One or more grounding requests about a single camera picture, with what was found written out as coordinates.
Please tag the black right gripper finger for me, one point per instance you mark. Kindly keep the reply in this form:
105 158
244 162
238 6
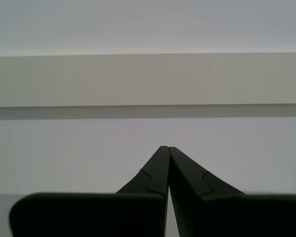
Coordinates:
212 214
138 212

